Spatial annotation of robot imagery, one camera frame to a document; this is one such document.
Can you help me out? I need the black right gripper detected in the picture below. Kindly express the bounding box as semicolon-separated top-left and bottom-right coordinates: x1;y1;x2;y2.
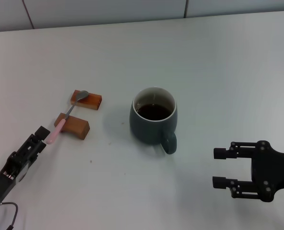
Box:
212;140;284;202

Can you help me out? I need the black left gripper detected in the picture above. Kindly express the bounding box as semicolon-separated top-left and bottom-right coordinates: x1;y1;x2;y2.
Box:
0;126;51;213

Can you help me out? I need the pink handled metal spoon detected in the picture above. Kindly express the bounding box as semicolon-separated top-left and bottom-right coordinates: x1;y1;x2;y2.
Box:
46;90;90;145

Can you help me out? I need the dark green coffee mug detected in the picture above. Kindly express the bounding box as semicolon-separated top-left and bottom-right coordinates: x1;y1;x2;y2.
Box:
129;86;178;155

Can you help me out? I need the notched brown wooden block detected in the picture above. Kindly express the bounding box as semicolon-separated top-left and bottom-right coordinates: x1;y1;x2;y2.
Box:
54;112;91;140

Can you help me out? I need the glossy rectangular wooden block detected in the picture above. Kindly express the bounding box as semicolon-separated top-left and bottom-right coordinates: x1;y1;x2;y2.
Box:
69;90;102;111

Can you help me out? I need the dark coffee liquid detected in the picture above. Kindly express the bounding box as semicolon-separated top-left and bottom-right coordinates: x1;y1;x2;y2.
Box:
136;103;172;121

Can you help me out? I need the grey cable with metal plug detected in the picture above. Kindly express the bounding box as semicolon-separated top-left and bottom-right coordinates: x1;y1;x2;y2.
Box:
0;202;19;230

